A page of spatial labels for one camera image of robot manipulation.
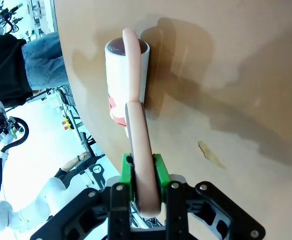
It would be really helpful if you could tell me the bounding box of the background robot equipment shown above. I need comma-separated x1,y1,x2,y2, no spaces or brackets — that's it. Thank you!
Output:
0,0,24,36

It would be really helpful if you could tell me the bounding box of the white cup with red print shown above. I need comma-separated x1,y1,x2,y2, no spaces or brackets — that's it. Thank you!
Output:
104,27,162,218

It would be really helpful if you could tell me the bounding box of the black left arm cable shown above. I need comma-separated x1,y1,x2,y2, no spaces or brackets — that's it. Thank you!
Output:
0,116,29,198

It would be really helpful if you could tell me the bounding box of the yellow red emergency button box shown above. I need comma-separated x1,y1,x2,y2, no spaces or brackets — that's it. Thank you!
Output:
61,115,73,131

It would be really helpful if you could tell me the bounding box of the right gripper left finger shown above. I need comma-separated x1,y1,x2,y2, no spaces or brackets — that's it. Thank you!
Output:
30,153,134,240

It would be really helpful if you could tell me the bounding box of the person in black shirt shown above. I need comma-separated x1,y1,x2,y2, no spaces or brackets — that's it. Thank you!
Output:
0,31,70,109

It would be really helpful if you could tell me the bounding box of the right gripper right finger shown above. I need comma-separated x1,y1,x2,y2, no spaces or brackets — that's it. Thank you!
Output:
153,153,266,240

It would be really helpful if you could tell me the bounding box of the background forearm with watch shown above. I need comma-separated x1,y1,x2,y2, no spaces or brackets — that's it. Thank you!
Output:
53,150,93,181

